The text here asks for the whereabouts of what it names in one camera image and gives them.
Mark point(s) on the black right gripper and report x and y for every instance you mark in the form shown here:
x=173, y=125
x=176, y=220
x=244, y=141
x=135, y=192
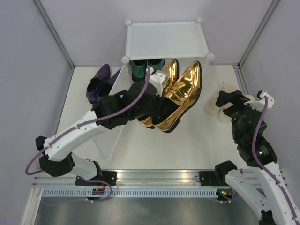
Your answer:
x=236, y=96

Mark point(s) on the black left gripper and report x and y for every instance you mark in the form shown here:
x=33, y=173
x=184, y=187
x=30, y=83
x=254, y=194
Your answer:
x=160, y=106

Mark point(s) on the gold pointed shoe front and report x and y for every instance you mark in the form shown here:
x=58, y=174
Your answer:
x=179, y=98

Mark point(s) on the gold pointed shoe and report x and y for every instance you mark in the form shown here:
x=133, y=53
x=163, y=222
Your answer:
x=179, y=98
x=172, y=69

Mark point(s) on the green loafer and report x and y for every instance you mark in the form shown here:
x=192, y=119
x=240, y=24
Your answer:
x=156, y=64
x=138, y=68

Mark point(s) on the white cabinet door panel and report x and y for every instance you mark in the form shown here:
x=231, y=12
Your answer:
x=107, y=141

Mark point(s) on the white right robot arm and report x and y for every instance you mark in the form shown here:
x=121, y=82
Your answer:
x=275, y=205

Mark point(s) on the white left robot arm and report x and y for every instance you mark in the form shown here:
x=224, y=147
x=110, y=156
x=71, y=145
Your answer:
x=111, y=111

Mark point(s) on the white plastic shoe cabinet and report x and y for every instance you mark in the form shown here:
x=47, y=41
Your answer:
x=184, y=41

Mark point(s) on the beige sneaker rear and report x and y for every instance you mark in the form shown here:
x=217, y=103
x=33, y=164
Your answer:
x=210, y=107

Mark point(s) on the beige sneaker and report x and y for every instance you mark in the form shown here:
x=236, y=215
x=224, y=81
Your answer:
x=221, y=114
x=210, y=107

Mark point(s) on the beige sneaker front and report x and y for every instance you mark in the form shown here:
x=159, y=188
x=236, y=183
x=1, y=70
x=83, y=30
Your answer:
x=221, y=114

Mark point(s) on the purple loafer right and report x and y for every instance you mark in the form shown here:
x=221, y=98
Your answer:
x=108, y=85

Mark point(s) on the purple loafer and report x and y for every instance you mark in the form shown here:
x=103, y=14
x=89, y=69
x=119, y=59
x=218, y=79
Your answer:
x=108, y=85
x=97, y=82

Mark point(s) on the purple loafer left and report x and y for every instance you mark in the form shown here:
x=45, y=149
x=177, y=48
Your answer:
x=97, y=82

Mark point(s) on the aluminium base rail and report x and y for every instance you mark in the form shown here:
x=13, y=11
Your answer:
x=139, y=179

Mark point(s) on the white slotted cable duct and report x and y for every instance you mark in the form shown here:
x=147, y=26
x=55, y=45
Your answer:
x=130, y=192

